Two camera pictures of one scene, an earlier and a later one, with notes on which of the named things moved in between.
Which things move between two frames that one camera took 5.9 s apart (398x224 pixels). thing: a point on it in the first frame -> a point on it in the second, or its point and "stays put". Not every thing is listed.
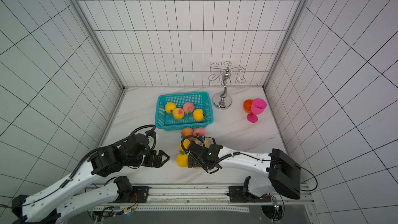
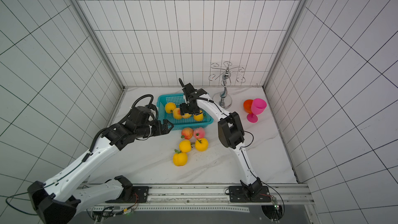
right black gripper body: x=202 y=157 -> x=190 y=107
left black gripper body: x=148 y=158 -> x=156 y=129
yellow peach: x=198 y=114 stays put
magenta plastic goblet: x=258 y=107 stays put
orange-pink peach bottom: x=178 y=113 stays put
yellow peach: x=170 y=107 stays put
